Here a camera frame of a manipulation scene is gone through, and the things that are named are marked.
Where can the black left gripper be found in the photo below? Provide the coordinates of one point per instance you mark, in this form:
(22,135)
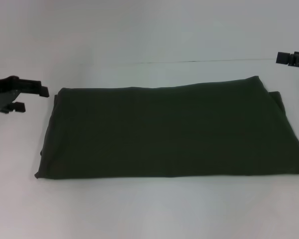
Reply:
(2,92)

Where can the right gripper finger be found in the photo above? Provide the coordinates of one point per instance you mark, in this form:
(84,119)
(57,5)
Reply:
(292,59)

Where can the dark green shirt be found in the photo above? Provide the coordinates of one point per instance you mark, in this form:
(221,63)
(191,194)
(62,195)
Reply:
(164,132)

